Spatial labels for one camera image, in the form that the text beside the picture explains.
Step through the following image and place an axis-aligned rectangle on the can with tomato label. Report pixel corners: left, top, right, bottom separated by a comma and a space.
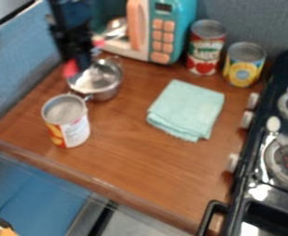
186, 18, 228, 77

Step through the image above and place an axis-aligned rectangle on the toy microwave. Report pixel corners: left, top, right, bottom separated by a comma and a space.
90, 0, 198, 65

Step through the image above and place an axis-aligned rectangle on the toy stove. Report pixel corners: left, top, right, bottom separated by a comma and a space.
196, 48, 288, 236

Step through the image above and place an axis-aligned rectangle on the can with yellow label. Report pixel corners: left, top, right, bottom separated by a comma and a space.
222, 41, 269, 89

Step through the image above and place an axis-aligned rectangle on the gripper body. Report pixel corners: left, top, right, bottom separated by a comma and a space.
62, 28, 96, 72

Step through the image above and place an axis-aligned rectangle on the light blue cloth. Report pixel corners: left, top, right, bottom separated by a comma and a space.
145, 78, 227, 144

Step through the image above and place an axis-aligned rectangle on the red toy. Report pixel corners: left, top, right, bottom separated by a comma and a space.
90, 34, 107, 50

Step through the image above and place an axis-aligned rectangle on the red fork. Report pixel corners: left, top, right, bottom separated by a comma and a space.
60, 58, 81, 79

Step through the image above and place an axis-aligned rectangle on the silver pot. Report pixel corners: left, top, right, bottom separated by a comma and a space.
65, 56, 126, 102

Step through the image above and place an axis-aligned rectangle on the can with red white label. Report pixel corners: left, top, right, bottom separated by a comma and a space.
39, 93, 92, 149

